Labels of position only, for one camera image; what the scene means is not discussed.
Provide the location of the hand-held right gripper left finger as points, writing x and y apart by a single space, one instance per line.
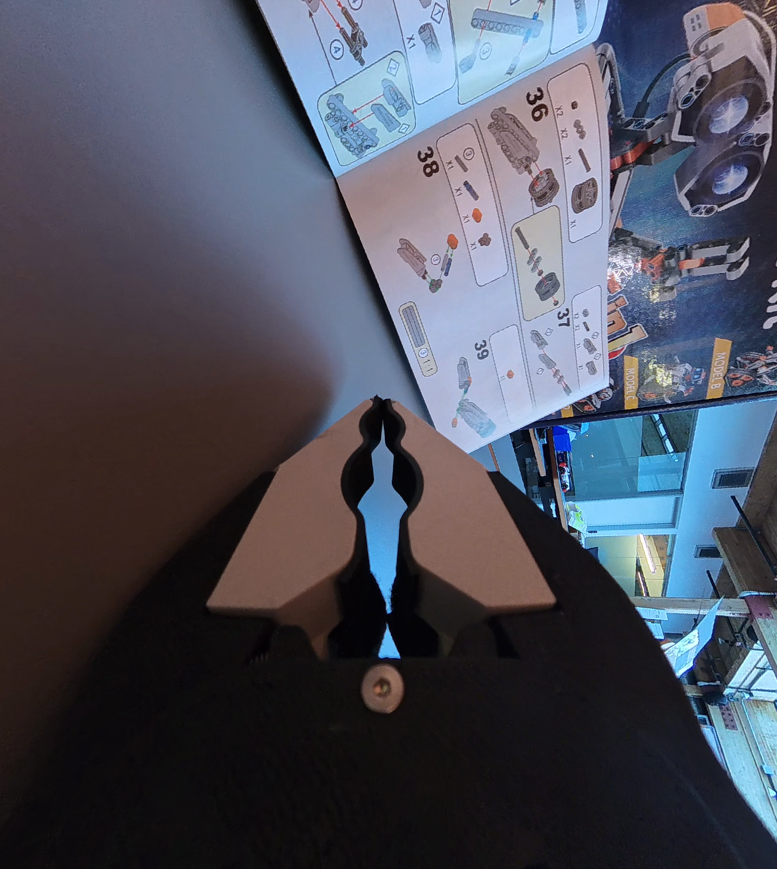
280 543

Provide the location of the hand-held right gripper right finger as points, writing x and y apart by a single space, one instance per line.
483 543

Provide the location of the distant cluttered workbench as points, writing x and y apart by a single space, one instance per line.
545 478

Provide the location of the glass partition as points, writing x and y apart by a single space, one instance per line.
626 465

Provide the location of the ceiling light strip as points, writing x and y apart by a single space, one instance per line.
646 551

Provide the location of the white paper sheet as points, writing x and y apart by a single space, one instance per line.
694 641

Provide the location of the wooden roof beam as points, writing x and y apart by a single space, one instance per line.
750 567

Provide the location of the open instruction booklet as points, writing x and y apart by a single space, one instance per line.
395 217

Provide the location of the robot kit box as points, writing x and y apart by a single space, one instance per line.
735 305

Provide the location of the wall vent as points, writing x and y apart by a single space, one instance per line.
733 478

